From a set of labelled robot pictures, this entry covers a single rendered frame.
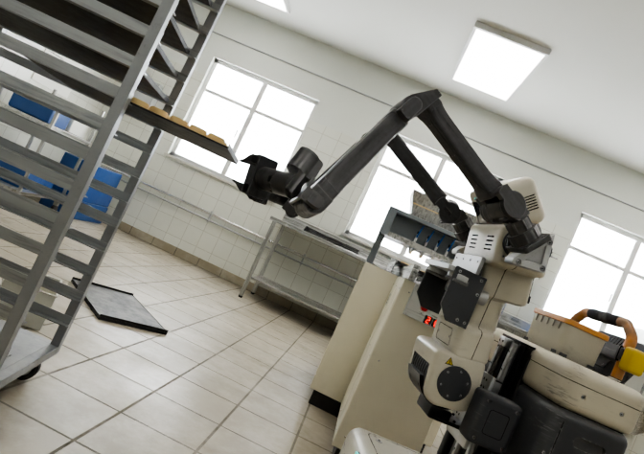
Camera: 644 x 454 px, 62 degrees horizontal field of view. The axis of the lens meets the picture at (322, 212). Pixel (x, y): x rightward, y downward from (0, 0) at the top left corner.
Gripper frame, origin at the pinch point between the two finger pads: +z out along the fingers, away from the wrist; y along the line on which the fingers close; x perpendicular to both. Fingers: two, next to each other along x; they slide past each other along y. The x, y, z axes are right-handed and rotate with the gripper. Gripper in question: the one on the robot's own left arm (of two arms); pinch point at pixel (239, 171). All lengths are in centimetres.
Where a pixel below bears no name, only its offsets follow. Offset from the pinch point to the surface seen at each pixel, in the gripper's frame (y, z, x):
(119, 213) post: 24, 60, 8
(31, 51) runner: -12, 48, -38
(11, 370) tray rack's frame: 72, 43, -17
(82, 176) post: 14.0, 28.4, -23.8
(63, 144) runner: 7.8, 36.6, -27.4
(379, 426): 76, -3, 113
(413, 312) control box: 28, -2, 111
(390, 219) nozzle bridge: -10, 55, 162
